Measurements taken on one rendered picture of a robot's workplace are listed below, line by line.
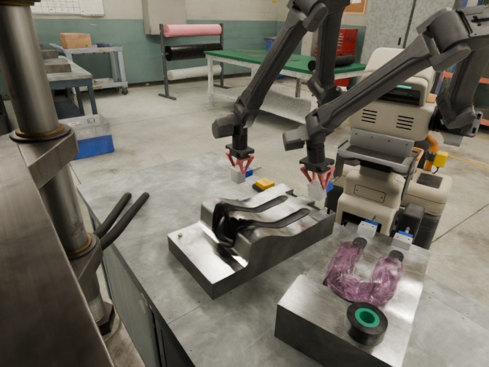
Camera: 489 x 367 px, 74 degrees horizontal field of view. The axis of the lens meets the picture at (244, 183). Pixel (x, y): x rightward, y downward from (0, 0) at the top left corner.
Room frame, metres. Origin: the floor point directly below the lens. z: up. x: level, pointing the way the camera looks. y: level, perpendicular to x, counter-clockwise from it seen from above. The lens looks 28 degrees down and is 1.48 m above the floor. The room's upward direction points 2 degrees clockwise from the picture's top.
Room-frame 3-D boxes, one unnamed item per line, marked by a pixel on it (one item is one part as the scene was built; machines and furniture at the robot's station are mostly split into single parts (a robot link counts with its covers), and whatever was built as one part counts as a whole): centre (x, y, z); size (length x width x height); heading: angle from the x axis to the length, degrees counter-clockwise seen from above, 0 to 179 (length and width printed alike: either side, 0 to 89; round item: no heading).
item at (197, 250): (0.88, -0.04, 0.87); 0.50 x 0.26 x 0.14; 129
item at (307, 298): (0.65, -0.33, 0.86); 0.50 x 0.26 x 0.11; 146
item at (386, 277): (0.66, -0.32, 0.90); 0.26 x 0.18 x 0.08; 146
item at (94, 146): (3.46, 1.87, 0.11); 0.61 x 0.41 x 0.22; 126
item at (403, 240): (0.85, -0.52, 0.86); 0.13 x 0.05 x 0.05; 146
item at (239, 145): (1.12, 0.02, 1.06); 0.10 x 0.07 x 0.07; 38
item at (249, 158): (1.11, 0.01, 0.99); 0.07 x 0.07 x 0.09; 38
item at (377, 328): (0.46, -0.26, 0.93); 0.08 x 0.08 x 0.04
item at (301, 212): (0.88, -0.06, 0.92); 0.35 x 0.16 x 0.09; 129
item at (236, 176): (1.15, -0.01, 0.93); 0.13 x 0.05 x 0.05; 128
